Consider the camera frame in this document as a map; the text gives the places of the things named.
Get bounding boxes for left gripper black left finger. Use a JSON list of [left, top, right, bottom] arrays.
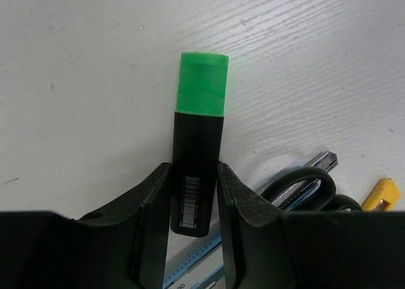
[[1, 163, 171, 288]]

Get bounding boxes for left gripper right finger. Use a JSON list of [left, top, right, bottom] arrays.
[[217, 163, 404, 288]]

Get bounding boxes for blue white utility knife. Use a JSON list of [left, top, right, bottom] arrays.
[[162, 151, 339, 289]]

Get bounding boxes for black handled scissors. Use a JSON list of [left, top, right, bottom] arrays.
[[261, 167, 362, 212]]

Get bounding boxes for yellow utility knife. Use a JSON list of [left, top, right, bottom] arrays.
[[361, 178, 401, 211]]

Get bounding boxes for green highlighter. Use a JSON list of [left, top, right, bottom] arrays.
[[170, 52, 229, 238]]

